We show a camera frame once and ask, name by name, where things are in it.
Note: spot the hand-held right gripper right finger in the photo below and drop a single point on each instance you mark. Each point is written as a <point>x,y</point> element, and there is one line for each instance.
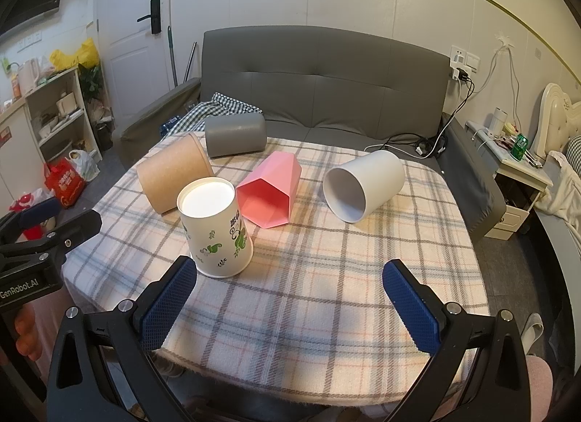
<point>411,309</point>

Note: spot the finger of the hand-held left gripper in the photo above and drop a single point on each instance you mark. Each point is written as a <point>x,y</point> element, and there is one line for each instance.
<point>72,228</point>
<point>38,213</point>

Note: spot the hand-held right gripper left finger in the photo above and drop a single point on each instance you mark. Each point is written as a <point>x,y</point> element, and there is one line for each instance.
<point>167,309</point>

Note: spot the white printed paper cup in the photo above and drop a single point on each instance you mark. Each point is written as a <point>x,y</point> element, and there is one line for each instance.
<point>218,240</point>

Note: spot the brown paper cup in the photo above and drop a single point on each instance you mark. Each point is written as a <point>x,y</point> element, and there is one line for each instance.
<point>168,172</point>

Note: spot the plain white cup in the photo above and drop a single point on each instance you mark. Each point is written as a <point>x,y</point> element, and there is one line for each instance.
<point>383,172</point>

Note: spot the pink faceted cup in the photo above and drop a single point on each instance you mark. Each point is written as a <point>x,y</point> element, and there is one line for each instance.
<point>277,173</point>

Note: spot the grey cup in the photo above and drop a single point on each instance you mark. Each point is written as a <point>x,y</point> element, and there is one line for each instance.
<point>236,134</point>

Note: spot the person's left hand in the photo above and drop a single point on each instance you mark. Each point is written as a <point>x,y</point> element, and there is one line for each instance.
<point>26,336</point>

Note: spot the red and white bag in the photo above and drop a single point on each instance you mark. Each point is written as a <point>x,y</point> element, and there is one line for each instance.
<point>25,202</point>

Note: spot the red shopping bag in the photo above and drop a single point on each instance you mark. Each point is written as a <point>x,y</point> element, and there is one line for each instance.
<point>64,181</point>

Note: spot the person's pink trousered leg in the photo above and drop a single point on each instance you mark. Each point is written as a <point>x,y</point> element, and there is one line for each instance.
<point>538,388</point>
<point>50,326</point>

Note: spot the white plastic bag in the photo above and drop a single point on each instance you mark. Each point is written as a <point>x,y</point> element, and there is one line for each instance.
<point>86,165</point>

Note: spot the white shelf unit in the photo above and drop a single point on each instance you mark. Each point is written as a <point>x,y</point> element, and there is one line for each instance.
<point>75,104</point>

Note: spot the plaid tablecloth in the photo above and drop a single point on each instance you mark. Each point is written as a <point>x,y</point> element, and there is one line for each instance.
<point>295,281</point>

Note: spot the grey slipper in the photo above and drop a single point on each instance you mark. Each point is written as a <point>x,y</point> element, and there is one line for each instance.
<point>531,331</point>

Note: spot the white kettle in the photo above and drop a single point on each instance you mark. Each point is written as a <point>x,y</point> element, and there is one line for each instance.
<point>27,77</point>

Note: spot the green plant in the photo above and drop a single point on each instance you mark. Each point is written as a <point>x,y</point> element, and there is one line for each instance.
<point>93,84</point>

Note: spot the yellow plastic bag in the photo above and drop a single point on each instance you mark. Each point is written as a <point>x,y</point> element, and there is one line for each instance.
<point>72,55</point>

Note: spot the white nightstand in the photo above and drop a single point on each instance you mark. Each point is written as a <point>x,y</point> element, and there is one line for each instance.
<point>517,181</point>

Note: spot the white door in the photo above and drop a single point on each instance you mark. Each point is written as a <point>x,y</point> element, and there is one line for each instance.
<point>127,68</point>

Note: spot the cream bedding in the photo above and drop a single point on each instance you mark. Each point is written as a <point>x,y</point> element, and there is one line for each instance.
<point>563,190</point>

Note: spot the green drink can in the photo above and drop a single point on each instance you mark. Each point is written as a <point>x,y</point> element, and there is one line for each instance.
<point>519,149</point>

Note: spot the green checked cloth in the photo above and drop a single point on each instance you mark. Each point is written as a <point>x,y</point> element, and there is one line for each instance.
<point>227,104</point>

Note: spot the white tumbler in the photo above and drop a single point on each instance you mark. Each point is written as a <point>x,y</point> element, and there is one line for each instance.
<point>499,119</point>

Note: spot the black charger plug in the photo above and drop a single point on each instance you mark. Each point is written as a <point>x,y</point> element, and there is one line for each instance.
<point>463,76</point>

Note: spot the grey sofa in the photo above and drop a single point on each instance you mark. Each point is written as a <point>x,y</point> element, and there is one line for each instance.
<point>317,86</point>

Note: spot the cream bed headboard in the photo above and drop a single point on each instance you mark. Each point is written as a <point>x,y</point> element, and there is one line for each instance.
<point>551,109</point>

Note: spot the white wall socket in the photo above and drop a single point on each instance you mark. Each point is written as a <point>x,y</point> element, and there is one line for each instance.
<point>465,59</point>

